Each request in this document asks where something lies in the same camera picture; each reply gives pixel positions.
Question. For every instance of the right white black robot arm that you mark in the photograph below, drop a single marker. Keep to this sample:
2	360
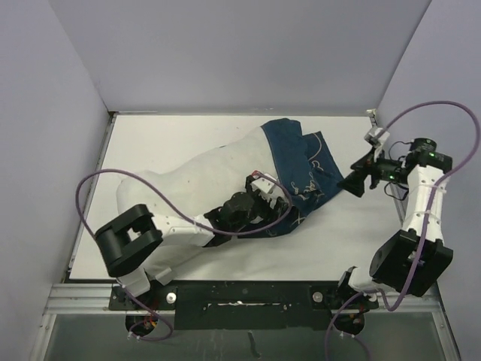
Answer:
415	256

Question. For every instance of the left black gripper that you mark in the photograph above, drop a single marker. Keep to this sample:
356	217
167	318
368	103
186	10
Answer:
268	213

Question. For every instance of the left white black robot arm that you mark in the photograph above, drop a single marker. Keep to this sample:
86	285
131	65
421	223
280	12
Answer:
139	247

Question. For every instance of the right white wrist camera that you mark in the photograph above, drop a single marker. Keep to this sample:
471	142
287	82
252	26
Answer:
377	137

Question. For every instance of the white pillow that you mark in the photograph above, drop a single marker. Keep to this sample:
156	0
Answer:
198	186

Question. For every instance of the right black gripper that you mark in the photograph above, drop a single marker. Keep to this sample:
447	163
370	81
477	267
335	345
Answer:
353	183

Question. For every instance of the dark blue embroidered pillowcase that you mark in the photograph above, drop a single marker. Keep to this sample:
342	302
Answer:
302	163

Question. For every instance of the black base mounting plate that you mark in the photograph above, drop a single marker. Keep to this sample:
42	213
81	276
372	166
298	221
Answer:
246	305

